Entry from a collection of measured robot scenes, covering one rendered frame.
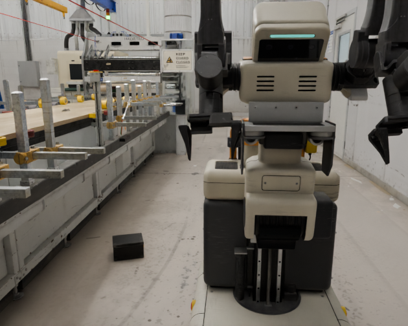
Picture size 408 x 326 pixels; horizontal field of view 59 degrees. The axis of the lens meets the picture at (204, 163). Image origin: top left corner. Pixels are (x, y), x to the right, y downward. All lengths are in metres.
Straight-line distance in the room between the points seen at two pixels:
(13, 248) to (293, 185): 1.52
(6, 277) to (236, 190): 1.33
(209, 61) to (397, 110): 0.43
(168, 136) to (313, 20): 4.88
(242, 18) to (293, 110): 10.97
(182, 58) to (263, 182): 4.53
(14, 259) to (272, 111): 1.60
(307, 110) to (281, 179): 0.23
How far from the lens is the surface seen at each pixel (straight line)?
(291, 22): 1.09
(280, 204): 1.16
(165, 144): 5.87
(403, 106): 0.91
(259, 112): 1.11
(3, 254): 2.18
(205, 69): 0.80
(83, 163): 2.31
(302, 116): 1.13
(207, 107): 0.83
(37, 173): 1.53
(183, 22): 9.80
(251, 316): 1.52
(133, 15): 12.44
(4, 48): 13.95
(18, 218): 1.81
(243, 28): 12.01
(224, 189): 1.45
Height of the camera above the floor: 1.17
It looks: 13 degrees down
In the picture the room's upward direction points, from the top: straight up
